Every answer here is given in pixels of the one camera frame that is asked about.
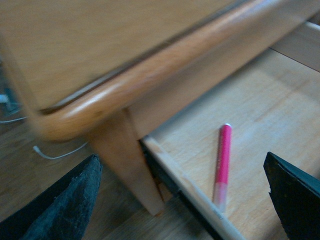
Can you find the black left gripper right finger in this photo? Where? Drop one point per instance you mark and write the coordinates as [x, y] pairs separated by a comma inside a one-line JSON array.
[[295, 195]]

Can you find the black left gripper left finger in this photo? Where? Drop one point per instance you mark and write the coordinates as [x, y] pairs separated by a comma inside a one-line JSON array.
[[62, 211]]

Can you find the pink marker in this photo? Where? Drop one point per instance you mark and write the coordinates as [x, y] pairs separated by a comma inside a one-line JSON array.
[[222, 167]]

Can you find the wooden drawer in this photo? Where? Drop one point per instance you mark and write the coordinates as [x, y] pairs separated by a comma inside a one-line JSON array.
[[272, 105]]

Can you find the wooden nightstand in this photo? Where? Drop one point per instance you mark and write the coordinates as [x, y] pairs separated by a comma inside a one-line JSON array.
[[73, 63]]

